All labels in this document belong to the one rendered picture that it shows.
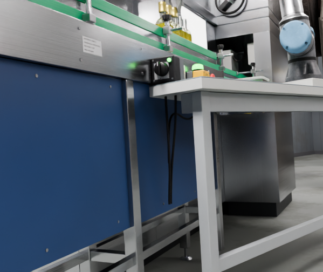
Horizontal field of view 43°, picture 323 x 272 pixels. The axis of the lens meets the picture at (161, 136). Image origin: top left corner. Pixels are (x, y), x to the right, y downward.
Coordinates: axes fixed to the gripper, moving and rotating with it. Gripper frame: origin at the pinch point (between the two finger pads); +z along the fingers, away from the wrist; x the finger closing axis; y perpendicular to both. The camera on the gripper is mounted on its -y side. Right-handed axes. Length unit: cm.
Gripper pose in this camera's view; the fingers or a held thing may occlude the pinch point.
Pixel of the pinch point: (173, 9)
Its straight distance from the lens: 194.3
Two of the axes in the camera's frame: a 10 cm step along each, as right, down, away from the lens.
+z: 0.6, 10.0, 0.0
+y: 4.5, -0.3, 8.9
